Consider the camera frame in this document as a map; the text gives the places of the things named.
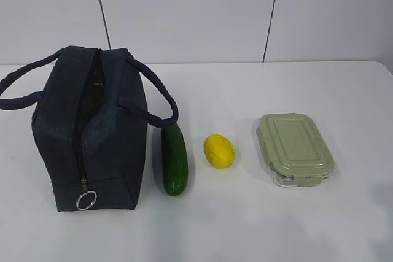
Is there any yellow lemon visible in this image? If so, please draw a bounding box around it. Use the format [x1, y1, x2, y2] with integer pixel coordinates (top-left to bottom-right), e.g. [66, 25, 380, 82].
[204, 134, 235, 169]

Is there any dark blue lunch bag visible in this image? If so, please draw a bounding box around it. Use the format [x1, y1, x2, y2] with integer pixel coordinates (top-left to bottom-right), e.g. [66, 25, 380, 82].
[1, 45, 179, 212]

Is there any glass container with green lid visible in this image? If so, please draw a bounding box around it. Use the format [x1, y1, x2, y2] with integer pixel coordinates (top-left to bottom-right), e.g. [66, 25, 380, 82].
[256, 113, 335, 187]

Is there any green cucumber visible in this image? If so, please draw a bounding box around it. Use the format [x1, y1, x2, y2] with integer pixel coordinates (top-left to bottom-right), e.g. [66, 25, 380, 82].
[161, 123, 189, 196]

